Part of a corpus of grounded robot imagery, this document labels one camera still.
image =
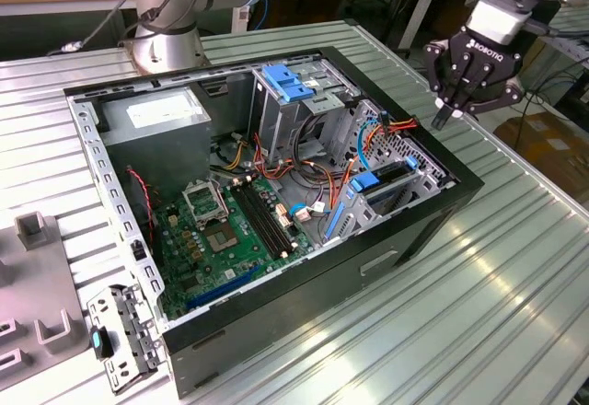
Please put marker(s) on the grey parts rack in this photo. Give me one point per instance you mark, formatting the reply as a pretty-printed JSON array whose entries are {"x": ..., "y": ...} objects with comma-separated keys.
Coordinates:
[{"x": 41, "y": 281}]

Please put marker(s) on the grey metal disk bay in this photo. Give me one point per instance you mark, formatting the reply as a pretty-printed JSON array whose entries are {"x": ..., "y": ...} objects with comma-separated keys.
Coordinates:
[{"x": 356, "y": 221}]

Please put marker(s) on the black latch with blue tab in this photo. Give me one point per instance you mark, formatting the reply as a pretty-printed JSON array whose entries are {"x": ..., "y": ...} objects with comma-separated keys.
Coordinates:
[{"x": 97, "y": 341}]

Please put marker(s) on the green motherboard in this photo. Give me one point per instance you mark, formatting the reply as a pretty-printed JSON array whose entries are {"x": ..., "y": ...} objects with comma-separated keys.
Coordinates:
[{"x": 239, "y": 264}]

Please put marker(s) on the black open PC case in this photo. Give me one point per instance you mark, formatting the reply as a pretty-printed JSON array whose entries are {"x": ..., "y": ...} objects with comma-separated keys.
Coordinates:
[{"x": 299, "y": 313}]

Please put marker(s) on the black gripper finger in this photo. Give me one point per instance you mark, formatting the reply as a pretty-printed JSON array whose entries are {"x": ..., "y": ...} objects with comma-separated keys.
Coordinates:
[
  {"x": 501, "y": 96},
  {"x": 444, "y": 73}
]

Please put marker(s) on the large brown cardboard box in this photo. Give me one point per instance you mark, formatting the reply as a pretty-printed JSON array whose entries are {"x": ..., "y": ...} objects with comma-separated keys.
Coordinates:
[{"x": 547, "y": 147}]

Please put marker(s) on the grey metal rear bracket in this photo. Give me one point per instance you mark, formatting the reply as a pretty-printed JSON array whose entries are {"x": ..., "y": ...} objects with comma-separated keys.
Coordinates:
[{"x": 124, "y": 327}]

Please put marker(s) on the grey power supply unit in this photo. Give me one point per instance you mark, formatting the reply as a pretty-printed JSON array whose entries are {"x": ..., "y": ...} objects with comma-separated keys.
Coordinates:
[{"x": 156, "y": 152}]

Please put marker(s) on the black RAM slot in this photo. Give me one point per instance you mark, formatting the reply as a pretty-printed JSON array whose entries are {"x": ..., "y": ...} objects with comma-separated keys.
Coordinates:
[
  {"x": 257, "y": 221},
  {"x": 277, "y": 221},
  {"x": 264, "y": 221},
  {"x": 270, "y": 221}
]

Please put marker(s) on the blue expansion slot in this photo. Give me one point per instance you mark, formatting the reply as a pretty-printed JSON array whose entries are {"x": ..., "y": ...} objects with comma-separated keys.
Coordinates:
[{"x": 221, "y": 290}]

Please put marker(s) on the metal slat side table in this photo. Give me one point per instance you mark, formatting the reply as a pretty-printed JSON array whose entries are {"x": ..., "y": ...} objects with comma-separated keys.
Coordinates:
[{"x": 573, "y": 32}]

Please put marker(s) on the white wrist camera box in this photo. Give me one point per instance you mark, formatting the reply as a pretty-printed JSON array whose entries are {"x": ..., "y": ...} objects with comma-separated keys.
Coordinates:
[{"x": 494, "y": 23}]

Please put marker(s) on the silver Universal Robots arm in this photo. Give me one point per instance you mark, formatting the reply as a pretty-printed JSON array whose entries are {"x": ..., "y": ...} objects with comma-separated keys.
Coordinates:
[{"x": 161, "y": 32}]

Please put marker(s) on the grey optical drive cage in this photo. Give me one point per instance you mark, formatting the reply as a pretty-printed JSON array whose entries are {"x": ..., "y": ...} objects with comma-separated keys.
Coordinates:
[{"x": 276, "y": 124}]

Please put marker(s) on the CPU socket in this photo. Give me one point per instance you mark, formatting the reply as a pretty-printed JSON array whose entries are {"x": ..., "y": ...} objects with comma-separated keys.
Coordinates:
[{"x": 222, "y": 238}]

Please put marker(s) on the hard disk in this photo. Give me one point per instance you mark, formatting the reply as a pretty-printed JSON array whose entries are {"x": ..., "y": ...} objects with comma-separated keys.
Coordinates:
[{"x": 366, "y": 181}]

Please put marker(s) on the blue plastic drive latch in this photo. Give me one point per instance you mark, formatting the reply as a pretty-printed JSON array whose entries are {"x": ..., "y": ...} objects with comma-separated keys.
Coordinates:
[{"x": 285, "y": 85}]

